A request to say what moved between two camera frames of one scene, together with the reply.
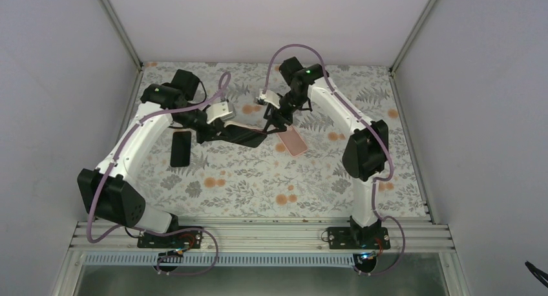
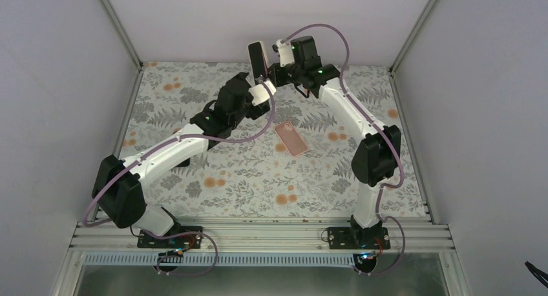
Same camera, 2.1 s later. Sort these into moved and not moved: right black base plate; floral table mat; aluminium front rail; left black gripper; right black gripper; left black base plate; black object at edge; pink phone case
Moved: left black gripper; right black gripper
Not moved: right black base plate; floral table mat; black object at edge; pink phone case; left black base plate; aluminium front rail
